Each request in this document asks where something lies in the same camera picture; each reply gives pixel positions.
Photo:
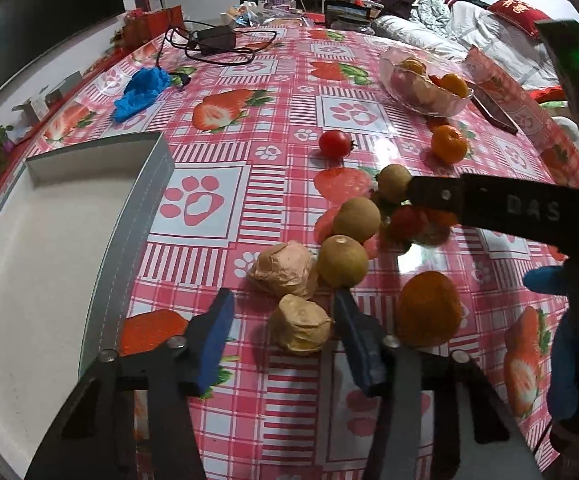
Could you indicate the person's right hand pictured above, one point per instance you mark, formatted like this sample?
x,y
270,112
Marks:
x,y
562,360

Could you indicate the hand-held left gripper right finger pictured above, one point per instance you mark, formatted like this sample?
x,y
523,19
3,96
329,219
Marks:
x,y
360,352

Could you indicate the grey white blanket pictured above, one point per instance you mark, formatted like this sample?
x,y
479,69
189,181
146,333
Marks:
x,y
432,10

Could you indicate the white sofa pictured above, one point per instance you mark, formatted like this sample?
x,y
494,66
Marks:
x,y
479,35

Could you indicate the brown round pear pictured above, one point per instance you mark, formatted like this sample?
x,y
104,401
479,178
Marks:
x,y
342,261

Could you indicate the orange tangerine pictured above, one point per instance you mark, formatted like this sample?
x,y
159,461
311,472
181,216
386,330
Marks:
x,y
449,143
454,85
412,66
442,222

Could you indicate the black phone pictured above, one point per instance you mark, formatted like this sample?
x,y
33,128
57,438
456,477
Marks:
x,y
494,111

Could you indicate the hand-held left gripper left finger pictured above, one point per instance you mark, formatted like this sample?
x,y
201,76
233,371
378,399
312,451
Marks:
x,y
215,342

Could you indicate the strawberry plaid tablecloth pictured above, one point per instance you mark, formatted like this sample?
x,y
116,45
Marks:
x,y
279,125

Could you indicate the red tomato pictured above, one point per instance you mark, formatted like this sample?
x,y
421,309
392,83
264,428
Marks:
x,y
334,143
405,221

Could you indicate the brown kiwi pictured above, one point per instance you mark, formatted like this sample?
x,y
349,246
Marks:
x,y
357,218
394,182

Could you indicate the small open cardboard box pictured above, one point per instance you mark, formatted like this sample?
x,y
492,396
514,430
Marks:
x,y
44,97

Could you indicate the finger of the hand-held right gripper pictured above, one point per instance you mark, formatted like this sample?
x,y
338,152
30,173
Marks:
x,y
494,207

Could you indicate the black television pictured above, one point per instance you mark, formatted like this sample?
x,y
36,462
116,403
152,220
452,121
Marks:
x,y
34,25

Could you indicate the clear plastic bags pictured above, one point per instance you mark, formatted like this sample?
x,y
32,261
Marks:
x,y
264,14

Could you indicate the red patterned box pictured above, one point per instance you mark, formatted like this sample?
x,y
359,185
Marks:
x,y
514,92

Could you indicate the clear glass bowl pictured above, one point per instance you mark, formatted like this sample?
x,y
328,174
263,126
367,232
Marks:
x,y
422,97

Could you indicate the large orange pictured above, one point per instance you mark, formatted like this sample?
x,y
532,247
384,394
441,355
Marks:
x,y
427,310

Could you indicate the red cushion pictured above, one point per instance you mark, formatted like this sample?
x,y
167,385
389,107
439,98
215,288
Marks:
x,y
515,10

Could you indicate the black tablet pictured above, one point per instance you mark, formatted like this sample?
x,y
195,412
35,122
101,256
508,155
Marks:
x,y
347,14

